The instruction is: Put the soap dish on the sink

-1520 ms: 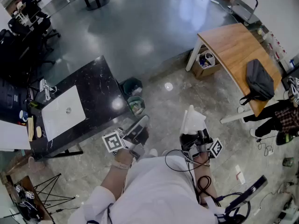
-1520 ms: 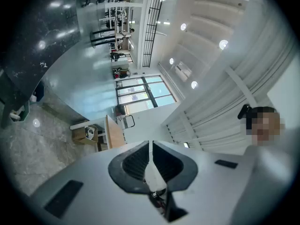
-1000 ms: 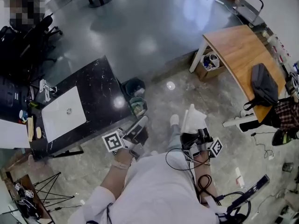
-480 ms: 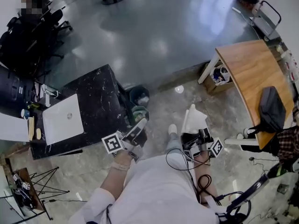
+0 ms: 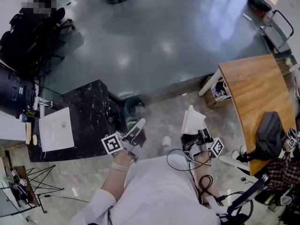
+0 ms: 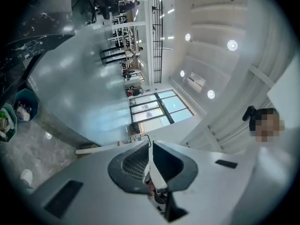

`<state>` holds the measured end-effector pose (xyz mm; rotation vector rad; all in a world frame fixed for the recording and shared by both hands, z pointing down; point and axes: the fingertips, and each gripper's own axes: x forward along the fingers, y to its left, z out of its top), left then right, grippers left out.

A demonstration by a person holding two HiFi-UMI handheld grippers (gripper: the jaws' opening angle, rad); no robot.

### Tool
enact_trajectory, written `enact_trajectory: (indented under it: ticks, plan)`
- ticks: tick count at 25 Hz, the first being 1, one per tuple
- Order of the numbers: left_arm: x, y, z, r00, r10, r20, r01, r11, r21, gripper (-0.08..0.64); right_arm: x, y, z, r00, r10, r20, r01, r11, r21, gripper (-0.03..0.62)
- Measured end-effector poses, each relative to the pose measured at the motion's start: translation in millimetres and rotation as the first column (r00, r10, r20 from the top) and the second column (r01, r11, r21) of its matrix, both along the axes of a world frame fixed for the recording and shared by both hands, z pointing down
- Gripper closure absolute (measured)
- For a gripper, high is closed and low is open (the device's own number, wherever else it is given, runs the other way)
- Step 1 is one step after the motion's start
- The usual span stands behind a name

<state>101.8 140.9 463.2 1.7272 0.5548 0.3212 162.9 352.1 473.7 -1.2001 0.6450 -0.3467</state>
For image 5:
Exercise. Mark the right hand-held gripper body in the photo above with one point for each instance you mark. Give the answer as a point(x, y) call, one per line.
point(217, 147)

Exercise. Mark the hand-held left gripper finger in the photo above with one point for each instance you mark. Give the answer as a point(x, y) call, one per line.
point(138, 126)
point(141, 138)

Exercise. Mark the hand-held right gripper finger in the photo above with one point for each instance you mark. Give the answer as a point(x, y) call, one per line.
point(205, 133)
point(189, 138)

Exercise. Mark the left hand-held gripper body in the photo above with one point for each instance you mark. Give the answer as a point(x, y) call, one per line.
point(112, 144)

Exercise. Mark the white cloth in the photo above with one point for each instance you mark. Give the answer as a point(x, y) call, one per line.
point(193, 119)

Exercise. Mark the person's right forearm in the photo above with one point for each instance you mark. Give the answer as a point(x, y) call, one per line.
point(204, 170)

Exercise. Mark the person's left forearm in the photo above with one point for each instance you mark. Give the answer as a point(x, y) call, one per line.
point(116, 174)

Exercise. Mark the green trash bin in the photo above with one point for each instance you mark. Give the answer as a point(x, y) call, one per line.
point(132, 107)

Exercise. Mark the person's white shoe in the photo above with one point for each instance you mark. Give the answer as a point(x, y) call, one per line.
point(166, 143)

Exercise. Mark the pale wristband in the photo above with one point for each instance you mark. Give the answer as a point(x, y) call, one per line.
point(119, 167)

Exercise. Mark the black marble counter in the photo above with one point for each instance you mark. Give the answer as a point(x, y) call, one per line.
point(89, 116)

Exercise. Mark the white table leg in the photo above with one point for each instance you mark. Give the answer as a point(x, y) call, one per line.
point(209, 82)

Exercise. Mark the person's white shirt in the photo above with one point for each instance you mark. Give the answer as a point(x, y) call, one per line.
point(154, 191)

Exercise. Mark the grey backpack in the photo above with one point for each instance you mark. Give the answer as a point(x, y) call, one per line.
point(270, 132)

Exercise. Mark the white sink basin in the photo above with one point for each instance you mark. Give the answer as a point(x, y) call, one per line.
point(56, 130)

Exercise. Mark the wooden table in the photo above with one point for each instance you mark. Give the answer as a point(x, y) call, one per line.
point(255, 90)

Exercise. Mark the chrome faucet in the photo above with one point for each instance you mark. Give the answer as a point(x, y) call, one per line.
point(43, 104)

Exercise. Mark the spare hand-held gripper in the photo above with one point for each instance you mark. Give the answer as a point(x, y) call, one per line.
point(23, 182)

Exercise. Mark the grey platform trolley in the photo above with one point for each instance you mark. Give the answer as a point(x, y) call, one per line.
point(275, 35)

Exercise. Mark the white power strip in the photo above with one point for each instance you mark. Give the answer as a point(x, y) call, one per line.
point(247, 17)

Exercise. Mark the black bag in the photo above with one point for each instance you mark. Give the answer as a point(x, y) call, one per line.
point(259, 1)

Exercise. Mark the black camera pole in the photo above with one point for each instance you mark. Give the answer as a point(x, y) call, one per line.
point(248, 194)

